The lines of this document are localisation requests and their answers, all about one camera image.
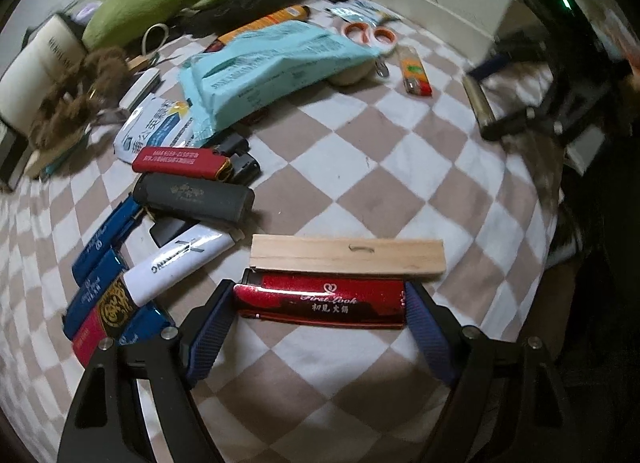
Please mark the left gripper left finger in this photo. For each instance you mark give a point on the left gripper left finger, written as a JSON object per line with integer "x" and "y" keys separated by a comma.
{"x": 204, "y": 330}

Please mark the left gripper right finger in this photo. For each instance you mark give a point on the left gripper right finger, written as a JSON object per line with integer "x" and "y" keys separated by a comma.
{"x": 435, "y": 330}

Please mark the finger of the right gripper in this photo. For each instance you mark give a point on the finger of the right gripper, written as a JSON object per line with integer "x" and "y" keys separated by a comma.
{"x": 492, "y": 129}
{"x": 490, "y": 66}

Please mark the light wooden block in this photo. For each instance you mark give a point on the light wooden block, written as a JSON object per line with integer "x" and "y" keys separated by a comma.
{"x": 344, "y": 256}

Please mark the light blue wipes packet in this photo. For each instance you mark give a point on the light blue wipes packet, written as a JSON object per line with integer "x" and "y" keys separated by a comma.
{"x": 259, "y": 67}

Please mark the orange transparent lighter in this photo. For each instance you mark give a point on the orange transparent lighter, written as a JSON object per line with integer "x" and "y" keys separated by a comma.
{"x": 413, "y": 73}

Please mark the blue lighter lower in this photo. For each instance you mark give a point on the blue lighter lower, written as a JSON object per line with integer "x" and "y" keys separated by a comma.
{"x": 91, "y": 290}

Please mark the beige round stone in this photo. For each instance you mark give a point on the beige round stone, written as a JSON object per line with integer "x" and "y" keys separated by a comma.
{"x": 352, "y": 75}

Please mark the small blue white sachet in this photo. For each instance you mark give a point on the small blue white sachet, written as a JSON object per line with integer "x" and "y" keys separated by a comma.
{"x": 365, "y": 11}

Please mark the matte red lighter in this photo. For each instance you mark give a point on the matte red lighter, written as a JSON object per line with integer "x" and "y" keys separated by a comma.
{"x": 188, "y": 162}

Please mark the orange tube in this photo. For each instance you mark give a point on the orange tube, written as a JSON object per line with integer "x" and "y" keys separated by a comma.
{"x": 292, "y": 13}

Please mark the black knit glove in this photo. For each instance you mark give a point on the black knit glove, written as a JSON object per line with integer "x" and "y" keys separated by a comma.
{"x": 229, "y": 15}

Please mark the white blue medicine sachet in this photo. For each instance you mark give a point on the white blue medicine sachet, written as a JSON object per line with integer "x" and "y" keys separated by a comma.
{"x": 156, "y": 122}

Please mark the white power bank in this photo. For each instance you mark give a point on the white power bank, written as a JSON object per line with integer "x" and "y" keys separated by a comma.
{"x": 142, "y": 87}

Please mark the brown furry scrunchie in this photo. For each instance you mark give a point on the brown furry scrunchie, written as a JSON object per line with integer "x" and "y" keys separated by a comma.
{"x": 96, "y": 83}

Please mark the white cylindrical bottle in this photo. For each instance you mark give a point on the white cylindrical bottle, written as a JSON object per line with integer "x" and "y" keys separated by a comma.
{"x": 55, "y": 48}

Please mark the orange handled scissors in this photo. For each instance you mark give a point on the orange handled scissors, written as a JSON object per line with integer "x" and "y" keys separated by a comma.
{"x": 381, "y": 38}

